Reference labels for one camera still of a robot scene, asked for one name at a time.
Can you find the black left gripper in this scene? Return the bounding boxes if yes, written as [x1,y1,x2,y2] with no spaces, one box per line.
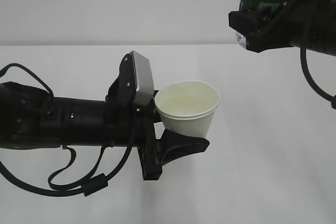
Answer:
[103,90,209,181]

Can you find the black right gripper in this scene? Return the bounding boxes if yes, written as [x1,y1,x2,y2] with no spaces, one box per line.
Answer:
[228,0,335,52]

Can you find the white paper cup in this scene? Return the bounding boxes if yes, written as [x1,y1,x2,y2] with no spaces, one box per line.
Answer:
[155,80,220,138]

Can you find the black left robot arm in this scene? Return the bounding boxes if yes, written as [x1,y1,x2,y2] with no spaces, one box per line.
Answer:
[1,82,209,180]

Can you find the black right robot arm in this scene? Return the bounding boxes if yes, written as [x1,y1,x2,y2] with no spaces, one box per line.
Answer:
[228,0,335,56]

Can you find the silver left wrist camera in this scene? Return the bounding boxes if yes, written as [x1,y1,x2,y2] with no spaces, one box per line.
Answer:
[106,51,154,107]

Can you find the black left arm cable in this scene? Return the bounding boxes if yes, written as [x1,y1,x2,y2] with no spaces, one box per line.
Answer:
[0,62,136,197]

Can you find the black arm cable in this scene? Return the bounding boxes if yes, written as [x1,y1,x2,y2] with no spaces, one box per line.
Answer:
[0,62,136,197]
[299,0,336,109]

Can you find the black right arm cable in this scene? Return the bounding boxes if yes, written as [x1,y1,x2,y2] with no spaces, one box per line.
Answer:
[299,0,336,109]

